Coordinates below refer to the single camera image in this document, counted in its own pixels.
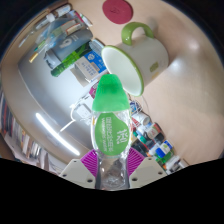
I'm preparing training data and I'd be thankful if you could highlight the magenta carton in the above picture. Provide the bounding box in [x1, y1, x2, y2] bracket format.
[88, 81, 101, 99]

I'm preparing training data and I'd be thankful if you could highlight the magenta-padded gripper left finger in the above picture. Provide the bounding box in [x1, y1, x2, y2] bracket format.
[59, 148, 100, 189]

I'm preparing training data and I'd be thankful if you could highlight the white under-shelf light bar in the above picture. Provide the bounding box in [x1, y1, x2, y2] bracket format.
[35, 112, 82, 157]

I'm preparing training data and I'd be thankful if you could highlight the flat round red coaster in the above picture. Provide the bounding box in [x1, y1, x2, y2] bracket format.
[102, 0, 134, 25]

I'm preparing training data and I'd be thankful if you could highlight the dark green glass bottle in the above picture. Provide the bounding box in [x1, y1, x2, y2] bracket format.
[50, 41, 93, 78]

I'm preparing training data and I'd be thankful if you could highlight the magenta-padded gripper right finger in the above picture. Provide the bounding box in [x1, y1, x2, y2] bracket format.
[127, 147, 168, 189]

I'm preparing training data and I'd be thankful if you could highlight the white mug with green rim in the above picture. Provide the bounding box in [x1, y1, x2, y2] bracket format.
[100, 21, 170, 98]

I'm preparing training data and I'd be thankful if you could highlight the clear green-capped water bottle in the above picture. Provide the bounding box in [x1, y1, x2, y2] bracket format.
[90, 73, 132, 191]

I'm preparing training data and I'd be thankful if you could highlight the blue and white box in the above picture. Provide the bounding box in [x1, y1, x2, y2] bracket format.
[73, 49, 108, 83]

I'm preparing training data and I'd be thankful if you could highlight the white power strip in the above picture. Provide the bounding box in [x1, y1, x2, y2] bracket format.
[71, 99, 93, 126]

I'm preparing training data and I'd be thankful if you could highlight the white bottle with blue cap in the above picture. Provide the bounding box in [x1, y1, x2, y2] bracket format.
[154, 139, 174, 158]

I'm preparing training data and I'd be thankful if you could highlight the white cable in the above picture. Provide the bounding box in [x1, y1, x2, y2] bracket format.
[59, 96, 93, 133]

